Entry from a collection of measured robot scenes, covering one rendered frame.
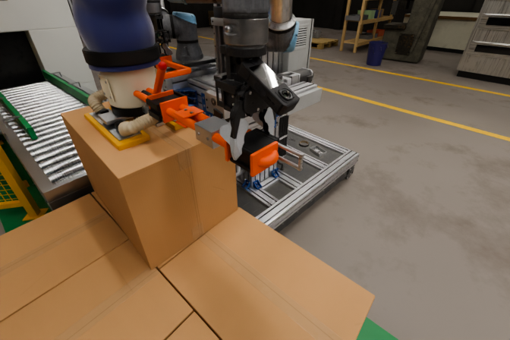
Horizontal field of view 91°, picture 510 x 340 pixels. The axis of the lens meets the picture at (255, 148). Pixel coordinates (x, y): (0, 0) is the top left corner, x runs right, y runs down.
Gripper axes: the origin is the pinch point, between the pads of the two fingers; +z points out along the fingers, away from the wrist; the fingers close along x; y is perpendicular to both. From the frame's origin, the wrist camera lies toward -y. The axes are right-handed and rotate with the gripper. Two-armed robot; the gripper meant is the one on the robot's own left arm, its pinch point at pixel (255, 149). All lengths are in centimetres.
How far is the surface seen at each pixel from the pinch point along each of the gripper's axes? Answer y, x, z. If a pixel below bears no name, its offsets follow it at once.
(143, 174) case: 29.9, 13.9, 15.3
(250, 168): -3.5, 4.7, 0.8
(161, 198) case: 30.0, 10.9, 26.1
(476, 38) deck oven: 29, -581, 38
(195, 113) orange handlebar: 21.8, -0.1, -1.3
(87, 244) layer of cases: 57, 32, 53
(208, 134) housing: 11.5, 3.5, -0.4
